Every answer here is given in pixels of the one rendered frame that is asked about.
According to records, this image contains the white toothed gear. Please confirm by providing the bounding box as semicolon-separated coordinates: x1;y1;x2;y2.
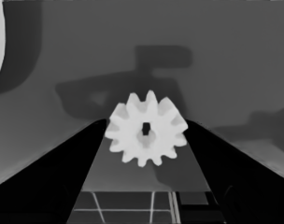
104;90;189;168

